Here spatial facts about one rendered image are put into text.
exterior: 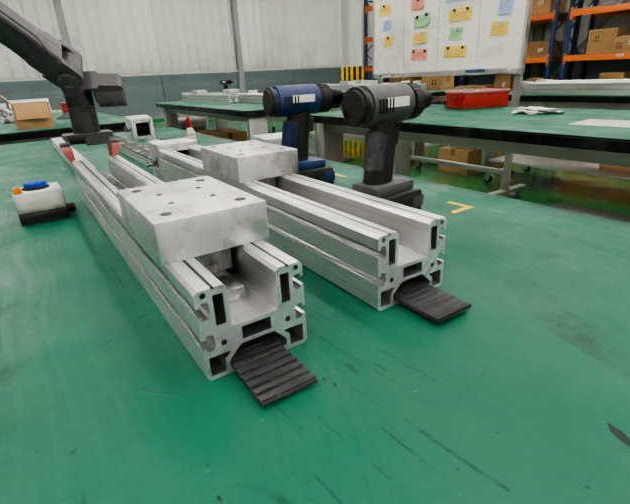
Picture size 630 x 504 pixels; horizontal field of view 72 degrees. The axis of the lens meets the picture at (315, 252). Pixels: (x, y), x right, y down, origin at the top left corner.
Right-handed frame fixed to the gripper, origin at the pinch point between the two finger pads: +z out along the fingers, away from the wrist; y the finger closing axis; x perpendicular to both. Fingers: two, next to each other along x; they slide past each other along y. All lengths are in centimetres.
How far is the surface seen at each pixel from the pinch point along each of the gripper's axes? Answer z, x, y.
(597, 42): -49, 361, 949
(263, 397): 4, -90, -2
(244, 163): -7, -53, 15
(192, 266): -4, -80, -3
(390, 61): -26, 202, 277
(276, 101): -14.5, -36.3, 30.4
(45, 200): 0.5, -20.8, -11.9
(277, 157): -7, -53, 21
